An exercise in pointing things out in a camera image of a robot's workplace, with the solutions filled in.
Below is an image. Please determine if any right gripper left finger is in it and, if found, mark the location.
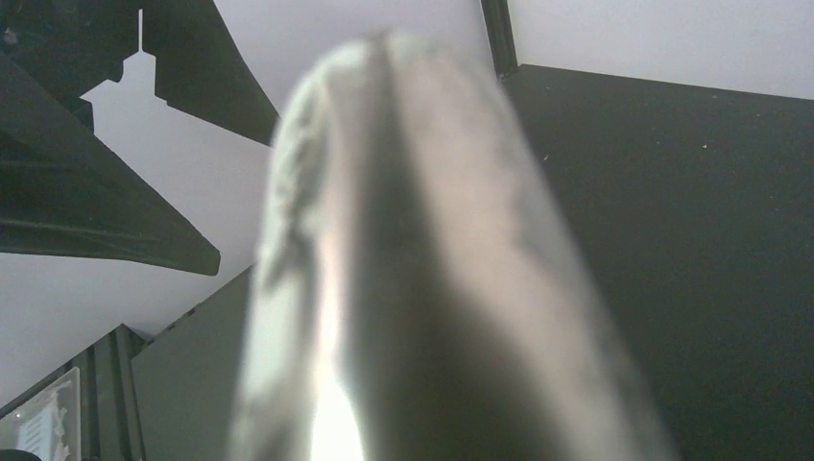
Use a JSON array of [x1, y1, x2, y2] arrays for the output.
[[1, 56, 221, 276]]

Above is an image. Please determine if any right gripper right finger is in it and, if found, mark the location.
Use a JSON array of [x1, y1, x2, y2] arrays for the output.
[[142, 0, 278, 146]]

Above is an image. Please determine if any white slotted cable duct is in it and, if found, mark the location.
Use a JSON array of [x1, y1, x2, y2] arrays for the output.
[[1, 367, 83, 460]]

